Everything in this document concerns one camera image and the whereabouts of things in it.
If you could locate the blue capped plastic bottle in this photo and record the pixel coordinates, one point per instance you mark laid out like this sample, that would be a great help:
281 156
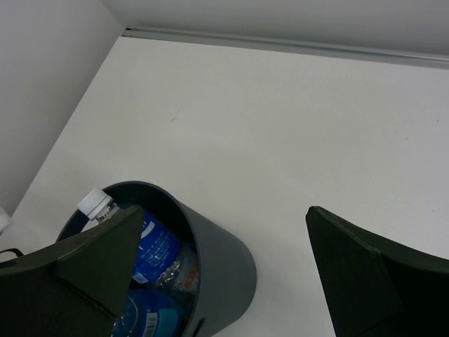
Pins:
149 313

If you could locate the aluminium table frame rail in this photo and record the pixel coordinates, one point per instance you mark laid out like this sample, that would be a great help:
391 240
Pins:
291 46

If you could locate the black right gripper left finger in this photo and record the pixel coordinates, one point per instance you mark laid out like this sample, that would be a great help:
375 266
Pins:
75 287

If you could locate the dark grey garbage bin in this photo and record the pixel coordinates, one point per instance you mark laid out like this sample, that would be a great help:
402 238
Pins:
228 275

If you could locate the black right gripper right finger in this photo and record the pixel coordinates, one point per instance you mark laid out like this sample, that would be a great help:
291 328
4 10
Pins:
375 286

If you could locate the clear bottle orange blue label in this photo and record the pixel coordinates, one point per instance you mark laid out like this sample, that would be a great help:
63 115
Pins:
181 279

